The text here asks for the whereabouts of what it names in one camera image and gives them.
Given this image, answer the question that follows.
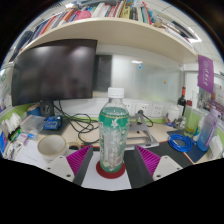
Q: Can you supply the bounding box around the white paper tissue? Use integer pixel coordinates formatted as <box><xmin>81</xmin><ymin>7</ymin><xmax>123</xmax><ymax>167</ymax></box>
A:
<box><xmin>209</xmin><ymin>134</ymin><xmax>224</xmax><ymax>159</ymax></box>

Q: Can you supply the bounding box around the flat round red coaster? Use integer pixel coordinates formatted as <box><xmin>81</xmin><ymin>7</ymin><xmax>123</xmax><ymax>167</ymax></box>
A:
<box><xmin>95</xmin><ymin>160</ymin><xmax>127</xmax><ymax>180</ymax></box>

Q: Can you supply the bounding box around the translucent purple water bottle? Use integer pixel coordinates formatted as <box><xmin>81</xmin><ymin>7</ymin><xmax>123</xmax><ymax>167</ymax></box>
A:
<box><xmin>196</xmin><ymin>105</ymin><xmax>221</xmax><ymax>153</ymax></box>

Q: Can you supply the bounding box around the white ribbed ceramic mug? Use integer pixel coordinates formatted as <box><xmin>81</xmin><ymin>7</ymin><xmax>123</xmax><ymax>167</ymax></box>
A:
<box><xmin>36</xmin><ymin>134</ymin><xmax>69</xmax><ymax>163</ymax></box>

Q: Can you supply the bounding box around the stack of white napkins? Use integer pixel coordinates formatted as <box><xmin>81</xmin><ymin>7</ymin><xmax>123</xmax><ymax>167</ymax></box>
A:
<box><xmin>1</xmin><ymin>112</ymin><xmax>22</xmax><ymax>134</ymax></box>

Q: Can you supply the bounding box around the white wall socket row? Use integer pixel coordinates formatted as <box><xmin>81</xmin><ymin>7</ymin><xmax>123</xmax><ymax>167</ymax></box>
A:
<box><xmin>123</xmin><ymin>101</ymin><xmax>166</xmax><ymax>118</ymax></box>

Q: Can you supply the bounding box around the black desk mat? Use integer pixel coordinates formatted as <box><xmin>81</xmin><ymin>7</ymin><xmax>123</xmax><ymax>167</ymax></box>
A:
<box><xmin>123</xmin><ymin>129</ymin><xmax>209</xmax><ymax>189</ymax></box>

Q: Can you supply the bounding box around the rectangular ceiling light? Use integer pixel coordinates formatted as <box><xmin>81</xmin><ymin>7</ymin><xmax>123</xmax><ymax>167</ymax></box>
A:
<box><xmin>186</xmin><ymin>26</ymin><xmax>203</xmax><ymax>44</ymax></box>

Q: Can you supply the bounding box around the beige shelf with books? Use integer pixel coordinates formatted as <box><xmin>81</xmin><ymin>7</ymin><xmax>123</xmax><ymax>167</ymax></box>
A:
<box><xmin>8</xmin><ymin>0</ymin><xmax>204</xmax><ymax>64</ymax></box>

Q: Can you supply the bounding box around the green-labelled clear drink bottle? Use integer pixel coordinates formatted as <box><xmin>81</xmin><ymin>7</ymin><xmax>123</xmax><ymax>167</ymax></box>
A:
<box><xmin>98</xmin><ymin>87</ymin><xmax>131</xmax><ymax>174</ymax></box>

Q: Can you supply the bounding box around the black computer monitor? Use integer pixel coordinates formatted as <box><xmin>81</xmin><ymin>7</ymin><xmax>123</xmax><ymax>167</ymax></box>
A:
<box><xmin>10</xmin><ymin>39</ymin><xmax>98</xmax><ymax>118</ymax></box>

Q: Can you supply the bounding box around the dark wine bottle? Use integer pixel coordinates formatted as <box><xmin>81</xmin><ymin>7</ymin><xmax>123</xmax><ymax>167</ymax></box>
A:
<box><xmin>177</xmin><ymin>86</ymin><xmax>188</xmax><ymax>118</ymax></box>

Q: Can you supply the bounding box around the blue tissue pack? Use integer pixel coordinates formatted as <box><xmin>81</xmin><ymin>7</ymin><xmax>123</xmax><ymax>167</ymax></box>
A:
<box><xmin>43</xmin><ymin>115</ymin><xmax>64</xmax><ymax>132</ymax></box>

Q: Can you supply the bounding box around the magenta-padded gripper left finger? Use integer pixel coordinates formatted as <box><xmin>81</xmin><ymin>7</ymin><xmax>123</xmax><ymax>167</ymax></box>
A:
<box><xmin>44</xmin><ymin>144</ymin><xmax>95</xmax><ymax>187</ymax></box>

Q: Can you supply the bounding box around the white paper sheet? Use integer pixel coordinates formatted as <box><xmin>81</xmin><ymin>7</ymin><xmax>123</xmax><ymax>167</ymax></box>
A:
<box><xmin>14</xmin><ymin>139</ymin><xmax>133</xmax><ymax>191</ymax></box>

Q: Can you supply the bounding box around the black cable bundle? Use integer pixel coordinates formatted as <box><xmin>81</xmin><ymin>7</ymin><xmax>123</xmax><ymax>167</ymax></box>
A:
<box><xmin>53</xmin><ymin>101</ymin><xmax>101</xmax><ymax>146</ymax></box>

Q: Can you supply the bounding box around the clear plastic box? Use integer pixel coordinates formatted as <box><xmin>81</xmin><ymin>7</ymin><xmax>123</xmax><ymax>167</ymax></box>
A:
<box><xmin>20</xmin><ymin>114</ymin><xmax>46</xmax><ymax>134</ymax></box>

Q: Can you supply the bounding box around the purple hanging banner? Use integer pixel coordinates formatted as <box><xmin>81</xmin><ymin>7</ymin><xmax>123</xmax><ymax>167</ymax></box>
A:
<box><xmin>197</xmin><ymin>54</ymin><xmax>215</xmax><ymax>94</ymax></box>

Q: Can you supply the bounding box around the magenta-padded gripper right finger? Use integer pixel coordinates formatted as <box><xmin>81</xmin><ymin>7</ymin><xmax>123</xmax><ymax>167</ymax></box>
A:
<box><xmin>133</xmin><ymin>145</ymin><xmax>184</xmax><ymax>190</ymax></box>

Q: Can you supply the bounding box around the coiled blue cable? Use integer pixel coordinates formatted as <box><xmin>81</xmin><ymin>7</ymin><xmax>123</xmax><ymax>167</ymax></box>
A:
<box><xmin>167</xmin><ymin>133</ymin><xmax>195</xmax><ymax>154</ymax></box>

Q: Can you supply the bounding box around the dark blue bag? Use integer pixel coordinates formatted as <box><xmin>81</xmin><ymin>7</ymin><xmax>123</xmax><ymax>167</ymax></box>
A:
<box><xmin>9</xmin><ymin>29</ymin><xmax>34</xmax><ymax>63</ymax></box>

